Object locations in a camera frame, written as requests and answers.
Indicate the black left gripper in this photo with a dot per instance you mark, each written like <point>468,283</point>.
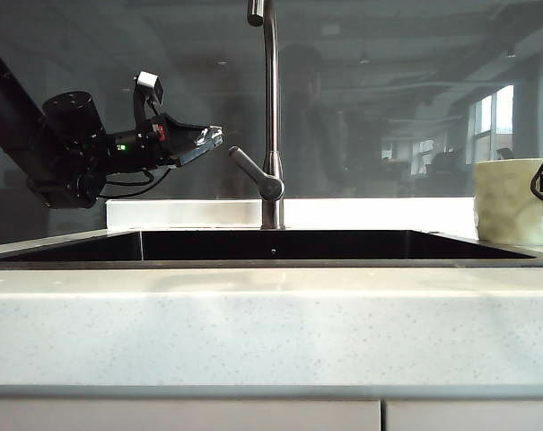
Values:
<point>150,148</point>

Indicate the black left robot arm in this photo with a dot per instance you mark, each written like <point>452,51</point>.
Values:
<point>11,103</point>

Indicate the pale green dimpled mug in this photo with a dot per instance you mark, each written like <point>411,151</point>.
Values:
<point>504,202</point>

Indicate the chrome gooseneck faucet body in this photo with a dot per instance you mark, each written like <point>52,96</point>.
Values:
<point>272,112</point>

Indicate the black undermount sink basin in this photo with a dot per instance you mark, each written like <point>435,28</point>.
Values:
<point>298,246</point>

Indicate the white counter upstand strip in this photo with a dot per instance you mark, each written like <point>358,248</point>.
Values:
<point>186,214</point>

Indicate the narrow grey cabinet door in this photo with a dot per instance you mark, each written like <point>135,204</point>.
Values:
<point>473,417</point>

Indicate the wide grey cabinet door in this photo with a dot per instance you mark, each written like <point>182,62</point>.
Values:
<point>181,417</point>

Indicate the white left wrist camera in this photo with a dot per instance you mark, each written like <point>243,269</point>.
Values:
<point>147,80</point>

